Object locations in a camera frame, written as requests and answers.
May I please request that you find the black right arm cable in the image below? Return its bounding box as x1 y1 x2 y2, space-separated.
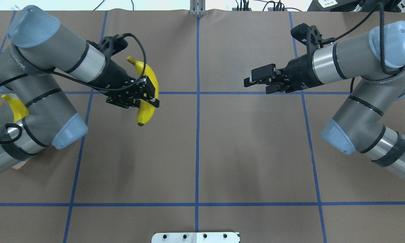
334 0 405 95

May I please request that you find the grey square plate orange rim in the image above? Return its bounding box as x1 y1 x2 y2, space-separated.
0 101 29 170

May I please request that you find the yellow banana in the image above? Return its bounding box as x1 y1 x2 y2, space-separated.
1 93 29 122
127 56 159 127

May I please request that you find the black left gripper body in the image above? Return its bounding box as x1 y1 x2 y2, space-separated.
88 60 135 97

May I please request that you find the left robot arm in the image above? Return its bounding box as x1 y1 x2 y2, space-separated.
0 5 160 173

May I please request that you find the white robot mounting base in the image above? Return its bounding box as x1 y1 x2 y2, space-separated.
151 232 241 243

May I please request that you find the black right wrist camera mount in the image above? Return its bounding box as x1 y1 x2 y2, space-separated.
290 23 336 55

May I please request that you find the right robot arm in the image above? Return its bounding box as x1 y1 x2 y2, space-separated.
244 21 405 180

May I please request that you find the aluminium frame post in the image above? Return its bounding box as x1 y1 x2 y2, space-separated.
189 0 207 17

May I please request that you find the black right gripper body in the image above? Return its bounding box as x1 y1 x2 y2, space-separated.
279 54 323 93

